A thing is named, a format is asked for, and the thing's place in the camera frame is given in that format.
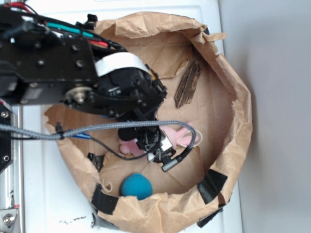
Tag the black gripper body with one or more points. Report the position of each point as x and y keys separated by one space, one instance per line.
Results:
x=126 y=94

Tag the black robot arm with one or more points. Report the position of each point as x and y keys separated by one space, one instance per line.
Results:
x=48 y=61

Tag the dark wood chip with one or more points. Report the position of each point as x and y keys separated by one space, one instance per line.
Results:
x=188 y=85

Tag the pink plush bunny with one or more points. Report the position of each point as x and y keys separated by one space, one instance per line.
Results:
x=177 y=138

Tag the blue dimpled ball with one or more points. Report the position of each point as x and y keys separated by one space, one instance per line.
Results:
x=136 y=185

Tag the brown paper bag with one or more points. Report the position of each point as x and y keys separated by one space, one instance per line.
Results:
x=220 y=109

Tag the black tape strip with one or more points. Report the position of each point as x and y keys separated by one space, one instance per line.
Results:
x=104 y=202
x=211 y=185
x=204 y=221
x=101 y=223

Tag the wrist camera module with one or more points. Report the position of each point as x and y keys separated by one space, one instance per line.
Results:
x=155 y=145

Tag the aluminium rail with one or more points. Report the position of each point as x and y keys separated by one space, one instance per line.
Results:
x=12 y=214

